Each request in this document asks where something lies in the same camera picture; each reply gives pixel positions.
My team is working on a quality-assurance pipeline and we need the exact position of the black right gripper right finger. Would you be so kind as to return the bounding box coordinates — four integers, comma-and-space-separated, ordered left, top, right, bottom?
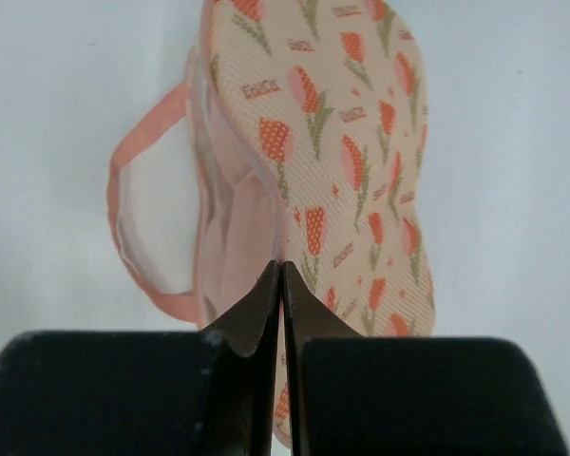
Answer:
282, 262, 569, 455

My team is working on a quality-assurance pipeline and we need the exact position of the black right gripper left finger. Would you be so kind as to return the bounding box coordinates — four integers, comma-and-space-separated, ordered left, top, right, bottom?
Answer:
0, 262, 278, 455

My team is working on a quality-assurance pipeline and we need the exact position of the tulip print mesh laundry bag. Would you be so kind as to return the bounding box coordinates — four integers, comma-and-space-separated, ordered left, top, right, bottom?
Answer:
105, 0, 437, 450

